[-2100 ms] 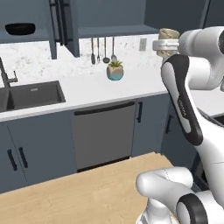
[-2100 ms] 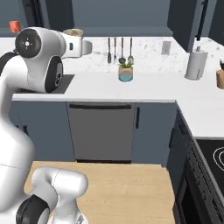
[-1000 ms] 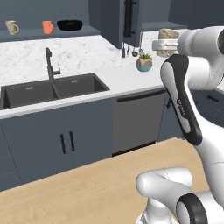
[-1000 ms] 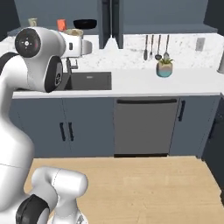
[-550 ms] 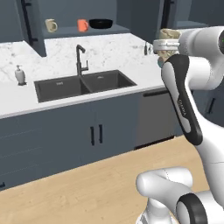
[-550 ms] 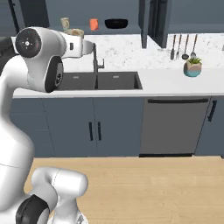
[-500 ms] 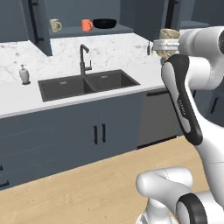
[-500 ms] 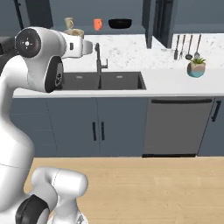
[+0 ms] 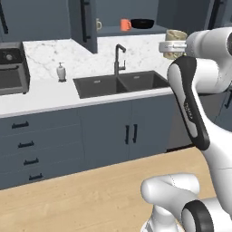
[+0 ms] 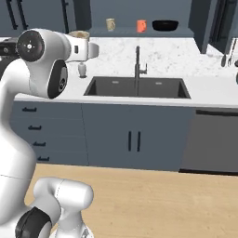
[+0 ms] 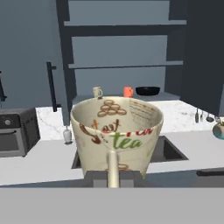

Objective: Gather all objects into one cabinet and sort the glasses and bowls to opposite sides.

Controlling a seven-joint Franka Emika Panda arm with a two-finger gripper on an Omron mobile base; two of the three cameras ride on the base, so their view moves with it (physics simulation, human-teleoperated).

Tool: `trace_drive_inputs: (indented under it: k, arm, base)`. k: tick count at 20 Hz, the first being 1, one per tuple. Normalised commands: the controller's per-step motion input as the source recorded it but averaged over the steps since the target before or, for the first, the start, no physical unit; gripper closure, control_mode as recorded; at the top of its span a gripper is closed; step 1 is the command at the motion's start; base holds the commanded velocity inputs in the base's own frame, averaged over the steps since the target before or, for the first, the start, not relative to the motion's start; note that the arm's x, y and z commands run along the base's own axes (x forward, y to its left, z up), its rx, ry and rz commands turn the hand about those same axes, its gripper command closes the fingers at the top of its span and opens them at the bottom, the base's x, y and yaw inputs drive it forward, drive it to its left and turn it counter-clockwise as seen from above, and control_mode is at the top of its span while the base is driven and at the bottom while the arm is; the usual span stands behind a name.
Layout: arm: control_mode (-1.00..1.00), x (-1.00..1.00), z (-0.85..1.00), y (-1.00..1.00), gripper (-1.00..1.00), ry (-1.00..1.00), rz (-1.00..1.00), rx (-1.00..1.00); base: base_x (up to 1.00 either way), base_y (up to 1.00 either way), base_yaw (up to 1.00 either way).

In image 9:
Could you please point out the dark grey tap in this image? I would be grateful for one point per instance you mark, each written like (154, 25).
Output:
(116, 60)

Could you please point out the blue-grey drawer front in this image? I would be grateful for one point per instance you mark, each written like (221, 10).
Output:
(59, 154)
(54, 137)
(51, 120)
(62, 170)

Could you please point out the dark grey dishwasher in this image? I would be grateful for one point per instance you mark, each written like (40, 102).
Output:
(178, 133)

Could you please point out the black bowl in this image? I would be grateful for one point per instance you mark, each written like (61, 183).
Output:
(142, 23)

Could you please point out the open blue-grey wall cabinet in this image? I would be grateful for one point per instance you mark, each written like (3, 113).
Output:
(130, 9)

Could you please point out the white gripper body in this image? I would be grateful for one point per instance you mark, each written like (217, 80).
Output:
(172, 46)

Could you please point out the orange mug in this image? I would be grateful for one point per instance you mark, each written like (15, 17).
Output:
(124, 25)

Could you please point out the dark grey double sink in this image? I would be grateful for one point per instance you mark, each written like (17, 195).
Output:
(99, 86)

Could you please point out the white soap dispenser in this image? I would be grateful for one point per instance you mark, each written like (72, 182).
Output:
(61, 73)

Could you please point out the open blue-grey cabinet door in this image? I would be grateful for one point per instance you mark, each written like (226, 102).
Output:
(75, 21)

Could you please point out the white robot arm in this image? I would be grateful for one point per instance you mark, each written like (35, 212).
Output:
(217, 151)

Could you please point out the blue-grey base cupboard door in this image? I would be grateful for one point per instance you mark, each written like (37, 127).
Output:
(225, 117)
(154, 127)
(102, 136)

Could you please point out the blue-grey wall cabinet door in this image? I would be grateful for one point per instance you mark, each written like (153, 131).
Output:
(36, 18)
(181, 13)

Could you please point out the grey toaster oven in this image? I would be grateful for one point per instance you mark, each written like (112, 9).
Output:
(12, 75)

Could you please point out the cream mug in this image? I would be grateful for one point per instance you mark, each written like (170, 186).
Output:
(98, 24)

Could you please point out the beige cup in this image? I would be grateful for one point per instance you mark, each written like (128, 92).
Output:
(175, 35)

